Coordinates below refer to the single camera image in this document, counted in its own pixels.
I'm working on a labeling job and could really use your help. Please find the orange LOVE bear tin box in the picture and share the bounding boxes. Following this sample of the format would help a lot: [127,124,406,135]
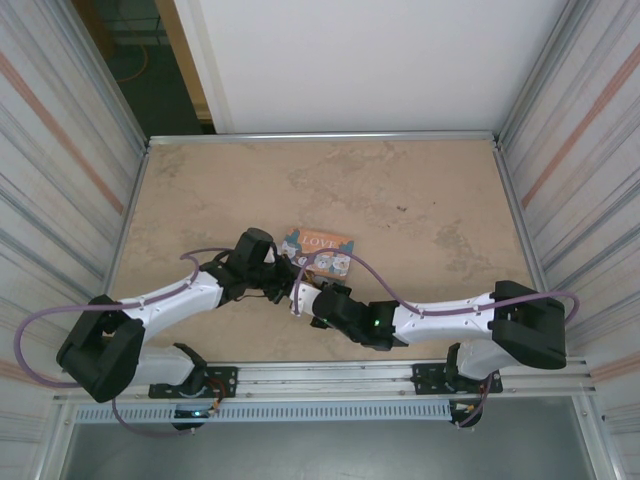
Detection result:
[281,227,358,281]

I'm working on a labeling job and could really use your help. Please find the translucent corrugated side panel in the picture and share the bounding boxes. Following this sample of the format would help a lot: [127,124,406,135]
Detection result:
[0,0,146,480]
[504,0,640,426]

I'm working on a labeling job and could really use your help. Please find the brown wooden cabinet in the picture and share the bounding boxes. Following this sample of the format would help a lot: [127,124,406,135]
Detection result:
[84,0,117,59]

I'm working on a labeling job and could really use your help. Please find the wide aluminium table rail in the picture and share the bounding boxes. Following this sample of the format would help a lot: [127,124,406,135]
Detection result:
[54,355,599,401]

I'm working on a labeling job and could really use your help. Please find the grey slotted cable duct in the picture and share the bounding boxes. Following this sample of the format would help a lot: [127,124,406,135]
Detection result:
[74,402,454,424]

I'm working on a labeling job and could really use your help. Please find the red and black wire bundle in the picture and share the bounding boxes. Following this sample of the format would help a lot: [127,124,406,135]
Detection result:
[452,379,494,416]
[207,377,236,416]

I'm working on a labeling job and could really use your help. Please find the narrow aluminium table rail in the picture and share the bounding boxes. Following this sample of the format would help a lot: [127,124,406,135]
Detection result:
[146,130,501,148]

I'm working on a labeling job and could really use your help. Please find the aluminium side rail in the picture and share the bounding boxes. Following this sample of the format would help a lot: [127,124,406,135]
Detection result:
[87,142,152,369]
[492,139,571,357]

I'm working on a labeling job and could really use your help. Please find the wooden door frame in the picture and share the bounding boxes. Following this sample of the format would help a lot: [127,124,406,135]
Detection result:
[153,0,217,122]

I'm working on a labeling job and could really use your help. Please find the aluminium frame post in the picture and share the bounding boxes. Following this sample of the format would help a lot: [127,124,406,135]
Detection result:
[497,0,589,146]
[572,394,626,480]
[69,0,151,151]

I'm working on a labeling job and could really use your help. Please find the orange floor cable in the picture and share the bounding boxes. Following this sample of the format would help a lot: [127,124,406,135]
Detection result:
[117,44,151,84]

